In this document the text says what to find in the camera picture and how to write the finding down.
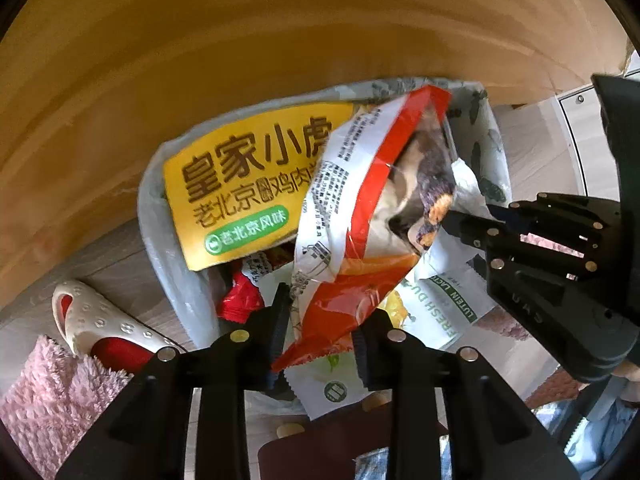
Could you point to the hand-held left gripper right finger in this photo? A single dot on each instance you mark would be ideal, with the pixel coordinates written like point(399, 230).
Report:
point(362, 360)

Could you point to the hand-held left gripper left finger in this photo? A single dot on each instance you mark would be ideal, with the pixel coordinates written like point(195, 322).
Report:
point(270, 350)

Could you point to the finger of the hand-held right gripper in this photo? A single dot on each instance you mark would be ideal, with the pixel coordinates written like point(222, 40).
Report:
point(560, 210)
point(475, 230)

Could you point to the white plastic wrap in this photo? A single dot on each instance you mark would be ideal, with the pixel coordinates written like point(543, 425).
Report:
point(470, 190)

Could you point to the red snack packet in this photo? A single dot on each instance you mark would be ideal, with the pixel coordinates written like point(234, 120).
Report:
point(340, 200)
point(240, 300)

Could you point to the green pet food pouch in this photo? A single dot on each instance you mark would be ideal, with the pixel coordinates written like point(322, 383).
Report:
point(440, 305)

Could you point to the patterned waste bin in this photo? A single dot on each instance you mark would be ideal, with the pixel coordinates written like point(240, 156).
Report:
point(165, 280)

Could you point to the yellow snack packet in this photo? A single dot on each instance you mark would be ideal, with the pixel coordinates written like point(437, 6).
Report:
point(235, 180)

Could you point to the dark red stool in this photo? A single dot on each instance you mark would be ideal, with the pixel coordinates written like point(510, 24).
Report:
point(310, 445)

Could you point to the blue plaid cloth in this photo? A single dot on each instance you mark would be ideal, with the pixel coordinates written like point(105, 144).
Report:
point(375, 465)

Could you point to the white red slipper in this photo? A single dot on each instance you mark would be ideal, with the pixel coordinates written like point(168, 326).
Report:
point(100, 315)

